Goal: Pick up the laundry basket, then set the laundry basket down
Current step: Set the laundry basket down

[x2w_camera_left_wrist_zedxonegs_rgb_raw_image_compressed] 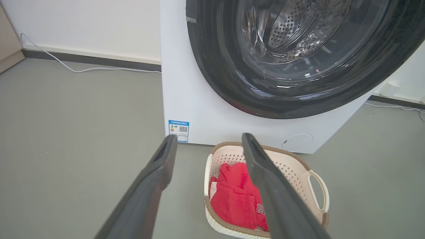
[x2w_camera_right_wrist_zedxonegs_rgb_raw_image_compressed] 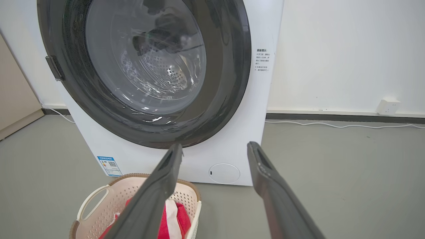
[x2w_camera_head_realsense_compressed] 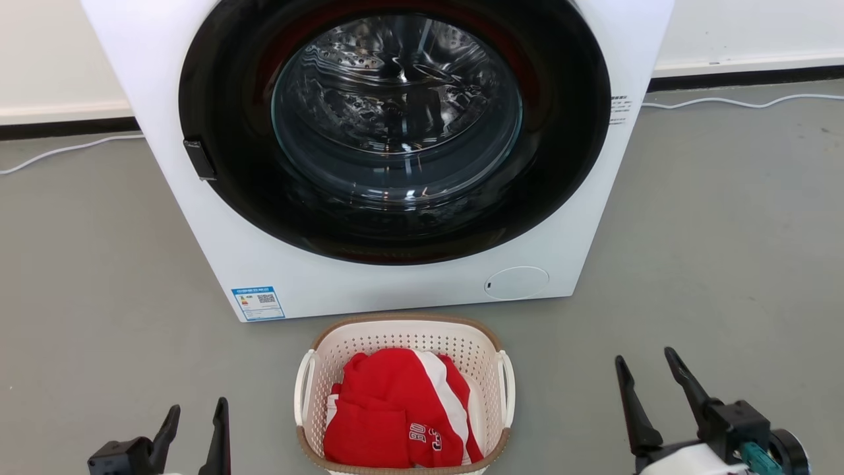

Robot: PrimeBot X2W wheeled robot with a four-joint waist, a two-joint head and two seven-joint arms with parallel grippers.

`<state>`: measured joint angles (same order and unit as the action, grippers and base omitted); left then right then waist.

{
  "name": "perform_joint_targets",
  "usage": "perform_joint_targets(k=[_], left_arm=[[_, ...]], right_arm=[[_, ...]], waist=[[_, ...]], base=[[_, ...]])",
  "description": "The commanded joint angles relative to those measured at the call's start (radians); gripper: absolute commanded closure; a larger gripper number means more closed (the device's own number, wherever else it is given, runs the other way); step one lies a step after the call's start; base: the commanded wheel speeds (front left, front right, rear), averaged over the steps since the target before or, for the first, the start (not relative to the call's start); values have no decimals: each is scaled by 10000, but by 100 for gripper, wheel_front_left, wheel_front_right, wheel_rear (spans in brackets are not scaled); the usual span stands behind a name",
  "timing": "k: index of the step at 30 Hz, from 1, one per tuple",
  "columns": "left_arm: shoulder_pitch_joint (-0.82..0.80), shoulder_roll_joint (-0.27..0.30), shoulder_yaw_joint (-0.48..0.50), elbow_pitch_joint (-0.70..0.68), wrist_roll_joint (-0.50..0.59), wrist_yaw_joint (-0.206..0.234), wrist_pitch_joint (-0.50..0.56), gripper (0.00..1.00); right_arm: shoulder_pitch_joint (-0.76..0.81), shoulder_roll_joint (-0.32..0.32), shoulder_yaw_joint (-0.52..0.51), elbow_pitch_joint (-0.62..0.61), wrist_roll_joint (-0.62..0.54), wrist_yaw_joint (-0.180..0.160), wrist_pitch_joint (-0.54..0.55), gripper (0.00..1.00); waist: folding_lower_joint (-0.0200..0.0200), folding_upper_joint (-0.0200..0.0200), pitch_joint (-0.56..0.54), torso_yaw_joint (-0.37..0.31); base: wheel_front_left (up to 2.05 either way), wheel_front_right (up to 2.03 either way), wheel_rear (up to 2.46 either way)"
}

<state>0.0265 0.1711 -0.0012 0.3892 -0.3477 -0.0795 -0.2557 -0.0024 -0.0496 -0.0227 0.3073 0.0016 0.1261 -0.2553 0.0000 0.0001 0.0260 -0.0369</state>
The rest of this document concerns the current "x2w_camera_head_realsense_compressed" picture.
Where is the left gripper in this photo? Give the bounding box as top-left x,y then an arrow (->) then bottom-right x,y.
88,397 -> 231,475

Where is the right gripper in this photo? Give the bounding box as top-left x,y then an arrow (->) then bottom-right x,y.
615,347 -> 810,475

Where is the cream perforated laundry basket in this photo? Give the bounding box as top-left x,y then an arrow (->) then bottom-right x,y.
294,315 -> 516,475

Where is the blue energy label sticker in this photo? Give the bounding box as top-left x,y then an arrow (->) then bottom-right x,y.
231,286 -> 286,322

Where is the red and white garment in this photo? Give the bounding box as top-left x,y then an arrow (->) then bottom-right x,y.
323,348 -> 484,469

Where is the round white filter cover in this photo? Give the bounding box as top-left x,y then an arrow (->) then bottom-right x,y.
484,266 -> 550,301

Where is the white front-loading washing machine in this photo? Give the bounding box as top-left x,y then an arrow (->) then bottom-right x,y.
80,0 -> 675,323

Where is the black round washer door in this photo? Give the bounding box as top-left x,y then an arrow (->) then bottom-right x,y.
178,0 -> 612,266

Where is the steel washer drum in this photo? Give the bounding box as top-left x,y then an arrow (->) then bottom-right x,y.
272,15 -> 524,205

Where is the black washer door handle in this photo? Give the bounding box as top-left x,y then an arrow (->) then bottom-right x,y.
183,139 -> 217,181

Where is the white floor cable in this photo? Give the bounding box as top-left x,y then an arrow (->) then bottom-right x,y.
0,134 -> 146,175
641,94 -> 844,110

